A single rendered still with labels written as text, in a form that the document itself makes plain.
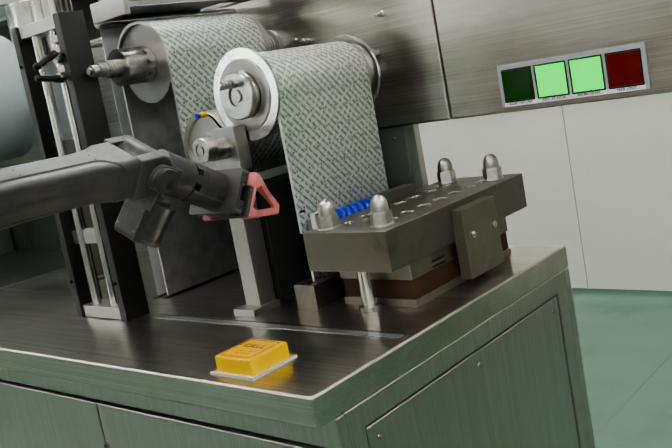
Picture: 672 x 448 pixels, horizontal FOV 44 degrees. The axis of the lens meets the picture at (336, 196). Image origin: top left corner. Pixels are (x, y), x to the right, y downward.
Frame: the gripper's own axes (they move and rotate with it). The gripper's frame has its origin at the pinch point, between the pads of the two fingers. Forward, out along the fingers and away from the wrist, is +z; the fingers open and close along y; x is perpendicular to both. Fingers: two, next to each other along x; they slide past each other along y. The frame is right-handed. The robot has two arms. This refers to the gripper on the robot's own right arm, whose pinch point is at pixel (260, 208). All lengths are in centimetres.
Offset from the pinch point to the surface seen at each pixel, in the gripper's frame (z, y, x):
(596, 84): 31, 37, 27
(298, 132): 5.0, -0.1, 14.0
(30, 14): -10, -73, 44
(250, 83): -4.1, -2.9, 19.1
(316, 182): 10.9, -0.2, 7.6
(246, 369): -8.1, 11.9, -24.0
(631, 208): 269, -61, 79
